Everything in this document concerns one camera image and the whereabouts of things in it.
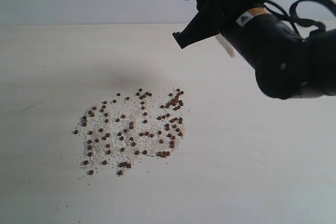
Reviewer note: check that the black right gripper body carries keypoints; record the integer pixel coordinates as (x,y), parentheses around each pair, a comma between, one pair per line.
(226,17)

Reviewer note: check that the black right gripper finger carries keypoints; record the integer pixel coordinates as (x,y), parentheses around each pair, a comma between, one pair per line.
(205,24)

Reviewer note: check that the wooden paint brush white bristles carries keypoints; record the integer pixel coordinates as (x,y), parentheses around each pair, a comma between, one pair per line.
(226,45)

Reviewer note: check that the pile of brown pellets and grains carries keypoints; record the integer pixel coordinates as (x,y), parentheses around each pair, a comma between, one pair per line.
(120,131)

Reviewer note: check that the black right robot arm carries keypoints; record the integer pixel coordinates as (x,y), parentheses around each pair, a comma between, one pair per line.
(286,65)

